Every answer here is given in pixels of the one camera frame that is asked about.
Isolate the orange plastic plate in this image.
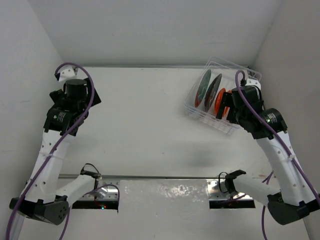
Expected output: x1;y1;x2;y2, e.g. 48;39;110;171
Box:
222;106;230;119
214;88;226;115

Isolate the red teal floral plate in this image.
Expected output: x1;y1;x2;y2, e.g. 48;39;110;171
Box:
194;69;212;108
204;73;222;112

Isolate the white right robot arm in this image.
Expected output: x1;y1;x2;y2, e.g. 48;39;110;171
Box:
215;85;320;225

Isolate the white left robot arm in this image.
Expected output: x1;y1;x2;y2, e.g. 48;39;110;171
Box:
9;78;101;225

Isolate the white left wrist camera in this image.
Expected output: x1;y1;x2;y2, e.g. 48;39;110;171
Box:
58;65;78;83

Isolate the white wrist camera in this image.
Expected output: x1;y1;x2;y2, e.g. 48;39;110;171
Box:
246;78;261;90
58;65;78;83

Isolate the white wire dish rack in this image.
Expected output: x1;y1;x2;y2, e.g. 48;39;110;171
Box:
184;57;262;135

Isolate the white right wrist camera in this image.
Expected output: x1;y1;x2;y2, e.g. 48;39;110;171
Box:
246;78;261;90

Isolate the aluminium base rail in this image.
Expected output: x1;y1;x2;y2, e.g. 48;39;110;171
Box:
71;175;255;210

